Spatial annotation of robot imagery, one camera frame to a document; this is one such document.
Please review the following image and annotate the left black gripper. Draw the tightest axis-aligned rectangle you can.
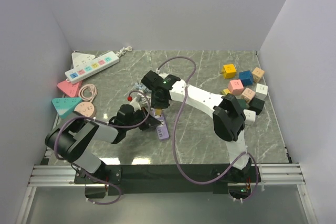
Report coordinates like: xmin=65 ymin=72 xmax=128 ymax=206
xmin=125 ymin=106 xmax=161 ymax=131

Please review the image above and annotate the orange plug adapter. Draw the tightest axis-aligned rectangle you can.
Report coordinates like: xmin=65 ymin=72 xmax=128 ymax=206
xmin=155 ymin=109 xmax=162 ymax=116
xmin=221 ymin=89 xmax=231 ymax=96

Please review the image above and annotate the purple power strip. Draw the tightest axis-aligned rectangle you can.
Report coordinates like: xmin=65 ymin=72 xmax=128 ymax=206
xmin=152 ymin=110 xmax=170 ymax=141

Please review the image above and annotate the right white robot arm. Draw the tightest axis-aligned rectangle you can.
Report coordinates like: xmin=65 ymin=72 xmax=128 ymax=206
xmin=141 ymin=71 xmax=251 ymax=183

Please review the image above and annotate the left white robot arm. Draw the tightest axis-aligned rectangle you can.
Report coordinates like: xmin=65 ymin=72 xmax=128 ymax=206
xmin=45 ymin=104 xmax=161 ymax=183

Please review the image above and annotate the pink round socket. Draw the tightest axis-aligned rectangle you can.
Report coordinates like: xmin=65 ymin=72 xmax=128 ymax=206
xmin=74 ymin=101 xmax=96 ymax=118

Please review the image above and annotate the yellow cube socket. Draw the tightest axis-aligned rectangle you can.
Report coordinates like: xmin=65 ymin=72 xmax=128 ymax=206
xmin=221 ymin=63 xmax=237 ymax=79

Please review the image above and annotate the pink triangle socket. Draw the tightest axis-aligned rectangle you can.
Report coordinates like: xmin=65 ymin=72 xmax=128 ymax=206
xmin=57 ymin=80 xmax=82 ymax=98

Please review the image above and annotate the teal triangle socket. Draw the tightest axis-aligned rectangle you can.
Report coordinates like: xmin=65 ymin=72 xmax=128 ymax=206
xmin=51 ymin=97 xmax=82 ymax=119

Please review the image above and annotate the dark green cube socket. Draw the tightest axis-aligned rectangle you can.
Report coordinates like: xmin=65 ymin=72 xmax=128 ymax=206
xmin=237 ymin=99 xmax=249 ymax=110

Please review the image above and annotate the light pink cube socket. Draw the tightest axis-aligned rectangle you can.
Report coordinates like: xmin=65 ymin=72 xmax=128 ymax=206
xmin=241 ymin=88 xmax=256 ymax=103

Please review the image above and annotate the white triangle socket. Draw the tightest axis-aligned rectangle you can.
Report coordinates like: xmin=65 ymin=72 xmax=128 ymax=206
xmin=71 ymin=51 xmax=96 ymax=68

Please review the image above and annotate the blue cube socket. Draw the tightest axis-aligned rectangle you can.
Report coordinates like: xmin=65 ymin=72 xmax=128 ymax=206
xmin=239 ymin=70 xmax=254 ymax=87

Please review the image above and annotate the white plug adapter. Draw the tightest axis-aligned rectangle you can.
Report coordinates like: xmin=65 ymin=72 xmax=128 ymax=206
xmin=243 ymin=109 xmax=256 ymax=125

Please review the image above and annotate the black cube socket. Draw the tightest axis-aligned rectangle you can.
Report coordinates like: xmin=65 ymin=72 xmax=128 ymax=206
xmin=249 ymin=97 xmax=265 ymax=115

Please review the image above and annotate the tan cube socket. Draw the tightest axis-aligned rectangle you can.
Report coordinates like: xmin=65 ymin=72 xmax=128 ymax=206
xmin=252 ymin=67 xmax=265 ymax=83

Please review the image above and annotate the white cube socket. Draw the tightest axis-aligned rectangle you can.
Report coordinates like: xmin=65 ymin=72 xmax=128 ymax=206
xmin=255 ymin=83 xmax=268 ymax=100

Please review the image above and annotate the black base crossbar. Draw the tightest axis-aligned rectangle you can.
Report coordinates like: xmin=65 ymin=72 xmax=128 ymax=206
xmin=74 ymin=164 xmax=246 ymax=194

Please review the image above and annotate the long white power strip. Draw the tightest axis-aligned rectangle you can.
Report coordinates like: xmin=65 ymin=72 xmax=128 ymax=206
xmin=65 ymin=51 xmax=120 ymax=84

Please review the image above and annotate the white coiled strip cable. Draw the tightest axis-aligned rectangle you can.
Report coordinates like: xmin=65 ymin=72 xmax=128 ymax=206
xmin=136 ymin=94 xmax=153 ymax=106

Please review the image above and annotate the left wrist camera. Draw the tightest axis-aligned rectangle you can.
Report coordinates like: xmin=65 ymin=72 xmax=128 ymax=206
xmin=127 ymin=94 xmax=144 ymax=111

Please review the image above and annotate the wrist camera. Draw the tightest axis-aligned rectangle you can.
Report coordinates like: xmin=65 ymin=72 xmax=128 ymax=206
xmin=155 ymin=69 xmax=168 ymax=76
xmin=127 ymin=94 xmax=144 ymax=111

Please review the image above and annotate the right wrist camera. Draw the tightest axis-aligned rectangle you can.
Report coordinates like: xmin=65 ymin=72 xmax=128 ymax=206
xmin=155 ymin=69 xmax=168 ymax=76

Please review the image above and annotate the pink coiled cable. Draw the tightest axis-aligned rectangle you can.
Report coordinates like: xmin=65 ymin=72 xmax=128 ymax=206
xmin=78 ymin=83 xmax=98 ymax=103

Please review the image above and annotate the white braided cable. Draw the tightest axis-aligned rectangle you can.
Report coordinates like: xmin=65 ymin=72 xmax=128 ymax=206
xmin=117 ymin=46 xmax=133 ymax=57

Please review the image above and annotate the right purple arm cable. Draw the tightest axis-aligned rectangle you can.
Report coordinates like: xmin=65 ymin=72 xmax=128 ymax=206
xmin=156 ymin=56 xmax=263 ymax=202

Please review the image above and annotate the aluminium frame rail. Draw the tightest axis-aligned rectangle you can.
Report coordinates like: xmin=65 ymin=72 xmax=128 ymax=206
xmin=28 ymin=164 xmax=306 ymax=187

